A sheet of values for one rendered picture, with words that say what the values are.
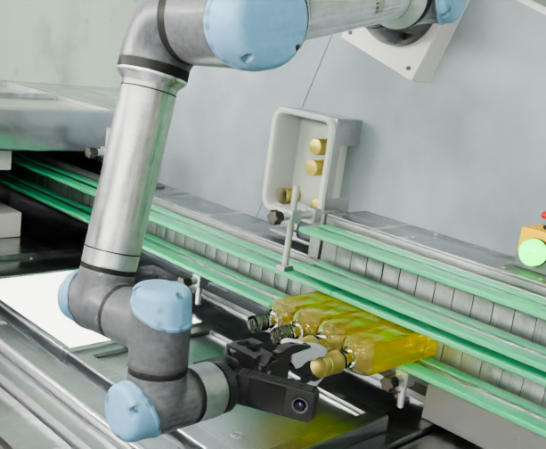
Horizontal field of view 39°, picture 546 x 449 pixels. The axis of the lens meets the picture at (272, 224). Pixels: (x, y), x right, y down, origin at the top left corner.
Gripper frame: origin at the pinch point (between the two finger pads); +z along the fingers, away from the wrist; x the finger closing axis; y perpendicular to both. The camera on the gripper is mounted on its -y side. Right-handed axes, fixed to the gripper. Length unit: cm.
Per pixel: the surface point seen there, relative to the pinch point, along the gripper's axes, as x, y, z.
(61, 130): -18, 113, 19
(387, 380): 4.7, -2.4, 14.6
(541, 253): -19.5, -16.1, 30.7
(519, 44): -52, 0, 41
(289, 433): 12.5, 3.4, -1.2
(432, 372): 3.1, -6.3, 21.3
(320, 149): -27, 36, 34
